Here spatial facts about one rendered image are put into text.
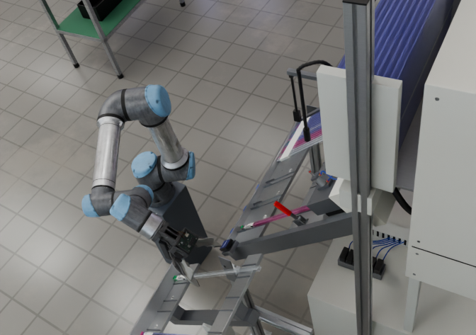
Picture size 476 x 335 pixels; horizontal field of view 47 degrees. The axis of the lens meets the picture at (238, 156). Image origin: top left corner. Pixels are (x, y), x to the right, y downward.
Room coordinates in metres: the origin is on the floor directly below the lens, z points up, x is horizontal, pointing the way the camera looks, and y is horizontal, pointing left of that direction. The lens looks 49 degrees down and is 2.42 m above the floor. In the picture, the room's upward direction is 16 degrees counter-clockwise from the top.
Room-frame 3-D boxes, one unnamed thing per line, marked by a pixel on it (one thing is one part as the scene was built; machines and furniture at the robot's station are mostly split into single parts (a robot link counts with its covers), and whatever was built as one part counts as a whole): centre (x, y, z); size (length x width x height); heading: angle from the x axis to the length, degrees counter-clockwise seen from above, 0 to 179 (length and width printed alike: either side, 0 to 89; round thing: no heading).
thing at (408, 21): (0.97, -0.44, 1.52); 0.51 x 0.13 x 0.27; 140
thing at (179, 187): (1.57, 0.38, 0.28); 0.18 x 0.18 x 0.55; 46
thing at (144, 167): (1.57, 0.38, 0.72); 0.13 x 0.12 x 0.14; 78
